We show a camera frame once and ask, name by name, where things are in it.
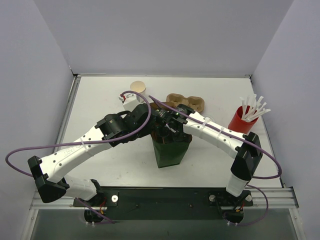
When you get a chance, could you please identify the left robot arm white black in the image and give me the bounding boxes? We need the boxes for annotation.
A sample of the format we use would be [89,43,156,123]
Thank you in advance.
[27,103,156,206]

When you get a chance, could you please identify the brown pulp cup carrier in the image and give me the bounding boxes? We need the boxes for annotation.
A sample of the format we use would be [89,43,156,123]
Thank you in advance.
[166,93,205,113]

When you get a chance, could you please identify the brown green paper bag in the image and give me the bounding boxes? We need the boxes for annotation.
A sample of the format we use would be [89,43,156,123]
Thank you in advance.
[151,103,195,169]

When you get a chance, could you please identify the red straw holder cup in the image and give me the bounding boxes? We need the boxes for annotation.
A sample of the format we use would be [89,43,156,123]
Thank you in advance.
[227,106,258,134]

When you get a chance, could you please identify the white plastic lid stack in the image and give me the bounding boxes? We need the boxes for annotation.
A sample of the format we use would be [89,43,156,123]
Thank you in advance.
[203,115,215,123]

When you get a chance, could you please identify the white wrapped straws bundle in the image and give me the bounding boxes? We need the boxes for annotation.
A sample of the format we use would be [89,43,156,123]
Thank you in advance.
[239,94,271,123]

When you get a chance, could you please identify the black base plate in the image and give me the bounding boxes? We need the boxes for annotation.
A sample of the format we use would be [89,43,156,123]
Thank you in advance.
[73,186,253,222]

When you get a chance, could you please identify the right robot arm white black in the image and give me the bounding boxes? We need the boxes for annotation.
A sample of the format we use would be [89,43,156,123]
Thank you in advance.
[154,104,263,197]

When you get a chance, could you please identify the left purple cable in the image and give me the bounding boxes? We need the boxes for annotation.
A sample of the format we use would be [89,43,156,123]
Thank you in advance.
[4,91,153,225]

